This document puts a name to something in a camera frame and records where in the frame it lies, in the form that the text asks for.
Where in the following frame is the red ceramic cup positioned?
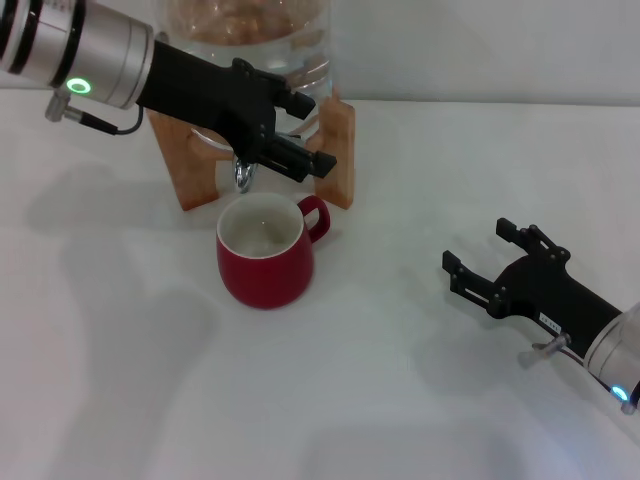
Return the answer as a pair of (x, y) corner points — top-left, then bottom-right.
(215, 190), (332, 311)

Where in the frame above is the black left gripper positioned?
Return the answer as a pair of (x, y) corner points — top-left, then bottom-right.
(137, 39), (337, 184)

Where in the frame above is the wooden jar stand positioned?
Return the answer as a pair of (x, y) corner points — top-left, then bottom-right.
(149, 84), (356, 212)

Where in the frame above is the clear glass water jar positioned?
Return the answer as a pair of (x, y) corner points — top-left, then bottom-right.
(155, 0), (335, 151)

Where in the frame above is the chrome faucet tap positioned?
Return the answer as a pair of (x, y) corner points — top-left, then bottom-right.
(232, 130), (307, 194)

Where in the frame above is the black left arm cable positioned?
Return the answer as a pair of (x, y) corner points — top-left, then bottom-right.
(44, 93), (147, 136)

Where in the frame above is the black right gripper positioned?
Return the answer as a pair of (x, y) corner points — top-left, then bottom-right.
(441, 217), (624, 360)

